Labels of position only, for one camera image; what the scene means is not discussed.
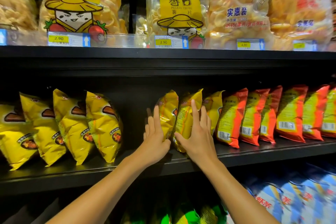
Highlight person's left forearm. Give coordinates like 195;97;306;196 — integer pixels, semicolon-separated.
46;153;158;224

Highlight person's left hand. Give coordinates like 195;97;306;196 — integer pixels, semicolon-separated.
134;105;172;168

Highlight person's right forearm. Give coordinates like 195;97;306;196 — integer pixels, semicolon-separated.
198;158;279;224

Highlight person's right hand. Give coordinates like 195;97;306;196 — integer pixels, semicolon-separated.
173;99;218;167

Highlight yellow snack bag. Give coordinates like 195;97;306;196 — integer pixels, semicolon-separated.
202;91;225;135
156;90;179;140
173;89;204;154

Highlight blue puffed snack bag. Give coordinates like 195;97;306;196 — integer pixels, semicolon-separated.
304;166;336;224
278;179;316;224
247;179;284;224

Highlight black metal shelf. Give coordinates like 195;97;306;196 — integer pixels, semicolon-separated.
0;0;336;224

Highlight row of yellow chip bags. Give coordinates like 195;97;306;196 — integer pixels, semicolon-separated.
0;89;124;171

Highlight large clear chip bags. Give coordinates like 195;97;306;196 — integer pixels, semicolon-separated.
0;0;336;51

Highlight green fries snack bag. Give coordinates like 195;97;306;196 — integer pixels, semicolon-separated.
152;211;173;224
176;208;201;224
122;212;145;224
199;204;228;224

